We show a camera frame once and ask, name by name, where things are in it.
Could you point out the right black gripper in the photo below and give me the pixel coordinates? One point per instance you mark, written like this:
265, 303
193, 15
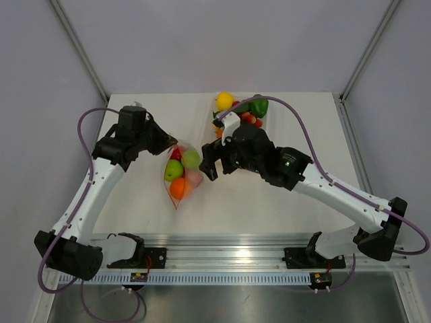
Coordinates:
212, 153

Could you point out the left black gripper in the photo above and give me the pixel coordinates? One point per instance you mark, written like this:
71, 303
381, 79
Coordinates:
165, 140

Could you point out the green apple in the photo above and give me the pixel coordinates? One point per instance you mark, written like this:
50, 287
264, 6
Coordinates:
174, 169

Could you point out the green lime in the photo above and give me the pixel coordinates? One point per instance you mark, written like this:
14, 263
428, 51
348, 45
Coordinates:
190, 159

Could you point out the pink peach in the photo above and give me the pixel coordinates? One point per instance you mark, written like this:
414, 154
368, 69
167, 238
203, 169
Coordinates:
195, 177

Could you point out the clear zip top bag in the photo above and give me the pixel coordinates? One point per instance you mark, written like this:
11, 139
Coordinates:
183, 145

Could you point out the orange fruit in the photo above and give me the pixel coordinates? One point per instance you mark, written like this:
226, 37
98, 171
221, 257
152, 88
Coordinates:
180, 188

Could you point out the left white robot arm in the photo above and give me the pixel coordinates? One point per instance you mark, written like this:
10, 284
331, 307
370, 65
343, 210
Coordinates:
66, 247

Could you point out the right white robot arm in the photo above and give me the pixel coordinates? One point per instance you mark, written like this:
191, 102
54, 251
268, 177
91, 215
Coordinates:
376, 221

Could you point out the red strawberry bunch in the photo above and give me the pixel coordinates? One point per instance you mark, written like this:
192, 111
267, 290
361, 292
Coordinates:
248, 118

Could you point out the white plastic basket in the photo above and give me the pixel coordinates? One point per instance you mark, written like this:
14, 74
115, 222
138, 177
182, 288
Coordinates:
211, 133

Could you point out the green leaf with stem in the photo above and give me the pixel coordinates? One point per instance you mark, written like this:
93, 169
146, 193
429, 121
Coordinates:
243, 108

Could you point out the green bell pepper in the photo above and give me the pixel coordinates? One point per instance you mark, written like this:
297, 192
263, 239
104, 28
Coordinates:
259, 107

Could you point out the yellow lemon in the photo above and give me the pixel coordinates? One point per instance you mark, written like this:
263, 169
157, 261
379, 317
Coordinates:
224, 101

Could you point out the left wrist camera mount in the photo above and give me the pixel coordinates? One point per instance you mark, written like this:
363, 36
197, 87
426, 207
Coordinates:
137, 104

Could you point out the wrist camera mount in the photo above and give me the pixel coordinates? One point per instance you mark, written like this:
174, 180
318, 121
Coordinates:
137, 104
228, 123

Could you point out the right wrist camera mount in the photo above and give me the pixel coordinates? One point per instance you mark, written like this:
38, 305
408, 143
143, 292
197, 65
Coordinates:
228, 123

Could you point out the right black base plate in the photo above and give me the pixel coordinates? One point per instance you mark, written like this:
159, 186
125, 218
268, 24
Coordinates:
301, 258

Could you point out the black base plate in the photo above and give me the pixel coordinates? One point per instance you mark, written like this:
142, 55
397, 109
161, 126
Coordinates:
143, 258
301, 258

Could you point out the aluminium mounting rail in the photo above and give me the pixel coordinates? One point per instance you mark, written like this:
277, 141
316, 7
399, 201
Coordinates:
225, 252

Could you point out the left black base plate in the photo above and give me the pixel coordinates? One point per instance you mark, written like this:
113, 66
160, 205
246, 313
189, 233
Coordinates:
143, 258

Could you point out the white slotted cable duct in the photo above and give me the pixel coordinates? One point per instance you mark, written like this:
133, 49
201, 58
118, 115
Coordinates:
200, 278

